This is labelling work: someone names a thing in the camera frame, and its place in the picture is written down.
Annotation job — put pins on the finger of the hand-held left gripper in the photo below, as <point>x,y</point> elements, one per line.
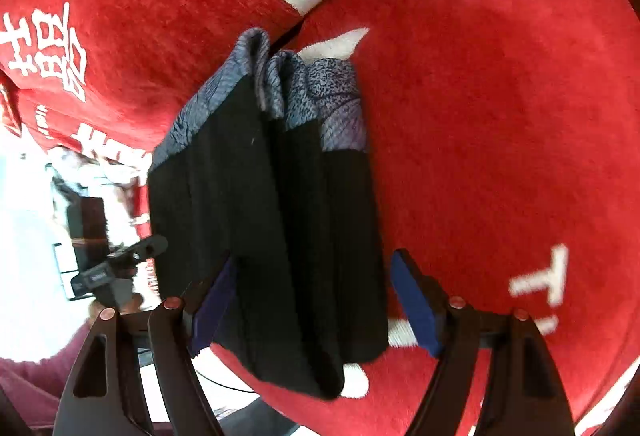
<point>147,246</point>

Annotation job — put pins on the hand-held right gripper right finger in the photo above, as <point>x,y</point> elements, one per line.
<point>417,306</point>

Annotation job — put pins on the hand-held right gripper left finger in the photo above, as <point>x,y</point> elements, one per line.
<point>215,311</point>

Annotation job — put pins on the black pants with grey waistband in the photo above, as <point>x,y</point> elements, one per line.
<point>300,216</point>

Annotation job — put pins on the person's left forearm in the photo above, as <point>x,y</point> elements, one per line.
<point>35,376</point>

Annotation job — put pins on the person's left hand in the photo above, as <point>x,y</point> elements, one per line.
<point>136,301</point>

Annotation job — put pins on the dark object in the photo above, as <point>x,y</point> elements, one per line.
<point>87,226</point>

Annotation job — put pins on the red printed blanket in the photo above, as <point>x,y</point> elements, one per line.
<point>475,116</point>

